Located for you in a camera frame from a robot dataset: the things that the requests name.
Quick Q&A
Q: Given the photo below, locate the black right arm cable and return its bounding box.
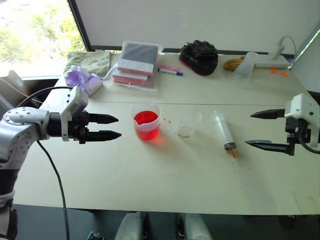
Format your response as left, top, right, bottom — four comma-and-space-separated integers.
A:
299, 134, 320, 155

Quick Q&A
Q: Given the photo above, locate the clear syringe with orange tip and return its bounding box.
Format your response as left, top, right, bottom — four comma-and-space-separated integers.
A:
210, 110, 239, 160

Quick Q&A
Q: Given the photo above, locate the thin white cable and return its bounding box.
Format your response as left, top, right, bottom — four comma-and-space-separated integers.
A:
0, 77, 44, 104

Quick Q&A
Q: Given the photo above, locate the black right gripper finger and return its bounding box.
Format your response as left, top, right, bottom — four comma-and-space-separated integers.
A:
244, 139, 296, 157
250, 108, 286, 120

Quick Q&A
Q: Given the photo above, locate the clear plastic zip bag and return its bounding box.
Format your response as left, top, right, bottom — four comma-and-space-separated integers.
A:
103, 40, 165, 92

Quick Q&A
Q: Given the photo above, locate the red and white book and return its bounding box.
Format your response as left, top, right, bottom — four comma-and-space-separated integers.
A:
111, 67, 154, 87

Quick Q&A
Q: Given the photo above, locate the small clear plastic cup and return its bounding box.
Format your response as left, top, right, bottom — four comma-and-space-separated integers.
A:
176, 108, 203, 138

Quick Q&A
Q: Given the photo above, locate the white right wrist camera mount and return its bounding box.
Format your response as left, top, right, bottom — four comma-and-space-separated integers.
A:
284, 93, 320, 148

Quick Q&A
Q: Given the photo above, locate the beaker with red liquid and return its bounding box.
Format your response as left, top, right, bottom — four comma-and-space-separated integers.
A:
131, 100, 161, 142

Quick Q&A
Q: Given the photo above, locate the black cloth with red lining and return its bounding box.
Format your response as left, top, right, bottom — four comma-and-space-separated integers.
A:
179, 39, 219, 77

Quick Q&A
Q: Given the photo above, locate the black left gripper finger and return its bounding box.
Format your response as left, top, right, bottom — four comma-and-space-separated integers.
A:
87, 113, 119, 125
85, 130, 123, 143

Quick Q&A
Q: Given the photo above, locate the blue capped marker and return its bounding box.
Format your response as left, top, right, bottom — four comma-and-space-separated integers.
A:
157, 68, 185, 77

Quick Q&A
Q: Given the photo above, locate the black window frame bar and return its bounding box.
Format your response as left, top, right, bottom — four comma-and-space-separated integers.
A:
66, 0, 93, 51

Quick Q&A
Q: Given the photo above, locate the grey and white box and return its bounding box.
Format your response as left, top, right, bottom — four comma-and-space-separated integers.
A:
117, 42, 160, 75

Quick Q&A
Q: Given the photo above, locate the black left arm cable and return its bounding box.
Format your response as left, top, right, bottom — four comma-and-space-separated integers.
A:
18, 86, 71, 240

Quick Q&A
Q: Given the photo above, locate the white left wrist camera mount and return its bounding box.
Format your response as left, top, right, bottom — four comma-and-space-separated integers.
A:
60, 85, 89, 142

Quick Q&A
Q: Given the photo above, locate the pink marker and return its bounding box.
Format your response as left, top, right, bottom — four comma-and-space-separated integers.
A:
158, 64, 181, 73

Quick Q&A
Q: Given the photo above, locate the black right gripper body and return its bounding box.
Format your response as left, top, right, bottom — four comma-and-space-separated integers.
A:
285, 117, 312, 146

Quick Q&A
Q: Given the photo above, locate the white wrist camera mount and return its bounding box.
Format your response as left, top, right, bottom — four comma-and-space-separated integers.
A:
60, 85, 89, 142
284, 93, 320, 148

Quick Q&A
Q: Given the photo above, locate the white plug with cable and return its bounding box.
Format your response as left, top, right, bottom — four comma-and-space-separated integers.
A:
271, 35, 298, 60

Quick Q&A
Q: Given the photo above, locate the brown cardboard box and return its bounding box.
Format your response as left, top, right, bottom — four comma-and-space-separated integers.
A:
0, 69, 35, 109

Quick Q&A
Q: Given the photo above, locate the purple and white plastic pack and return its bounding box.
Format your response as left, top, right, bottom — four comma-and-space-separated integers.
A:
65, 64, 104, 97

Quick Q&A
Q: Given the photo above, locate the brown rope coil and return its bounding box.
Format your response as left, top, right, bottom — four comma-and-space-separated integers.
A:
222, 55, 246, 72

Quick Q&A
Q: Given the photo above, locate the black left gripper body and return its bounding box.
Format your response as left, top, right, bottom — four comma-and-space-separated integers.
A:
68, 110, 91, 145

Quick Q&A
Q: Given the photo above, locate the translucent plastic container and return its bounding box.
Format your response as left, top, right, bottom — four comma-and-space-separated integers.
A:
232, 51, 259, 81

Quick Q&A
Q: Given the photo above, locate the white power strip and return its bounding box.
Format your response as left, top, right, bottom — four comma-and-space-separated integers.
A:
254, 53, 291, 70

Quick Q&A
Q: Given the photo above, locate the grey rounded robot leg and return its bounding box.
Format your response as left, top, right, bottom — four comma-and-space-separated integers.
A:
179, 212, 214, 240
114, 211, 149, 240

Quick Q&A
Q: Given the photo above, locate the green towel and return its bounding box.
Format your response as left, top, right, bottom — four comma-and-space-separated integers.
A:
64, 50, 112, 79

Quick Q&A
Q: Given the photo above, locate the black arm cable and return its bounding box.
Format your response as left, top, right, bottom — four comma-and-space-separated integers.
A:
18, 86, 71, 240
299, 134, 320, 155

